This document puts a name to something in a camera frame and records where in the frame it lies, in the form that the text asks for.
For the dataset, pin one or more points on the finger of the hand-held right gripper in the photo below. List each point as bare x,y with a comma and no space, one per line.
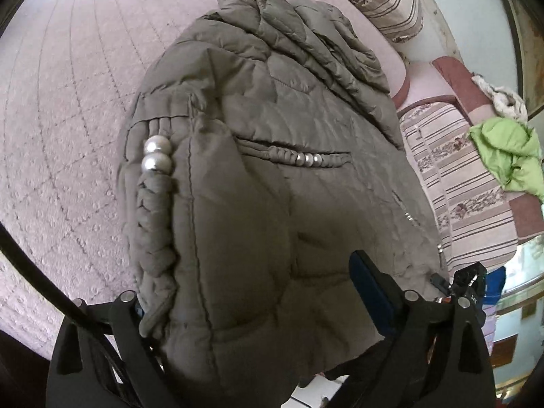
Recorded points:
440,284

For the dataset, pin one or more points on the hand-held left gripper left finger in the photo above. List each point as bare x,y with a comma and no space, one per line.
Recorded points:
123,318

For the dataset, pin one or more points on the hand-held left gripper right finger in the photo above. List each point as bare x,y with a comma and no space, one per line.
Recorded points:
369,293

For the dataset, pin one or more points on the olive quilted jacket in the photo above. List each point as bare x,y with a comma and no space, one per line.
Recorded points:
263,204

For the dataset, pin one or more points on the blue cloth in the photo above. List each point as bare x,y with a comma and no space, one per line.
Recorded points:
495,282

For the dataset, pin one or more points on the striped floral cushion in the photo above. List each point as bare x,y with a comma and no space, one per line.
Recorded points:
463,191
382,0

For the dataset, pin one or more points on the green cloth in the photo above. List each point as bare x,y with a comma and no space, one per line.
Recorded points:
510,153

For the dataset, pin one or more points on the white patterned cloth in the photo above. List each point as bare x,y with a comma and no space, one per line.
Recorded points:
501,97

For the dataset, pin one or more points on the pink corner sofa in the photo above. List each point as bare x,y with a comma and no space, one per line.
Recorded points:
63,114

